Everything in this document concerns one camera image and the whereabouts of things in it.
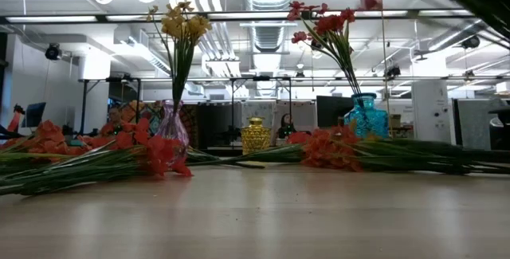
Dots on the turquoise glass vase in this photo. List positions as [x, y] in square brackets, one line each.
[366, 119]

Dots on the black truss stand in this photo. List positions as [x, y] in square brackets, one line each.
[83, 103]

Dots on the black ceiling-hung device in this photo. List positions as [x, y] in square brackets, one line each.
[393, 71]
[53, 52]
[471, 42]

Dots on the black computer monitor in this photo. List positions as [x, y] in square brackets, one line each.
[330, 111]
[35, 113]

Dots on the grey patterned partition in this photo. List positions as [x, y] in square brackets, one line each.
[474, 123]

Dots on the red and black device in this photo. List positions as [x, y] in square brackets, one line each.
[15, 121]

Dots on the long ceiling light strip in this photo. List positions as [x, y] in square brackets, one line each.
[131, 17]
[52, 19]
[442, 12]

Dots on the person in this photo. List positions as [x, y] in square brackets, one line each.
[286, 125]
[115, 113]

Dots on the orange artificial flower bunch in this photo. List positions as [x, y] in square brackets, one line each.
[478, 0]
[49, 133]
[330, 153]

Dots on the black office chair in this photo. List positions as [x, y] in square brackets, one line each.
[502, 131]

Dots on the yellow glass vase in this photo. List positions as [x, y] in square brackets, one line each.
[256, 137]

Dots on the white pillar with panel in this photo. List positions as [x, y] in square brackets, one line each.
[430, 107]

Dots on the black partition panel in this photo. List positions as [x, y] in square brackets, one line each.
[215, 123]

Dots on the purple glass vase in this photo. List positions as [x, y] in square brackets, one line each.
[172, 127]

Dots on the colourful patterned cloth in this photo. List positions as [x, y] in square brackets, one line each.
[129, 111]

